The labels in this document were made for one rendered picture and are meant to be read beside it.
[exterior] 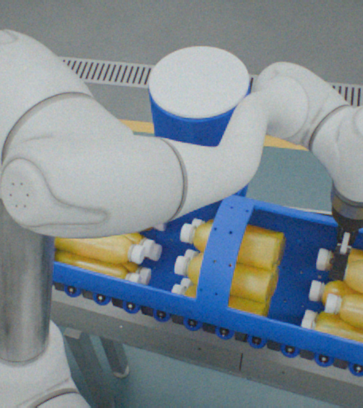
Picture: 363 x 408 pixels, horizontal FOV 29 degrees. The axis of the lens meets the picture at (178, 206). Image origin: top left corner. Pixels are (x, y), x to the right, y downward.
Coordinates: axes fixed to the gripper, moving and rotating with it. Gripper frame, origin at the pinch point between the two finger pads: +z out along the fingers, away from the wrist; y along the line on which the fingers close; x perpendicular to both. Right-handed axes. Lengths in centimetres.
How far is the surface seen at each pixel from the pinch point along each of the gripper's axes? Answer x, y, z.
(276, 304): 11.4, -1.0, 23.3
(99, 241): 50, -7, 5
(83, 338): 64, -8, 61
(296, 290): 7.8, 3.4, 22.7
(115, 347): 63, 4, 93
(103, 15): 147, 190, 121
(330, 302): -0.2, -6.6, 5.8
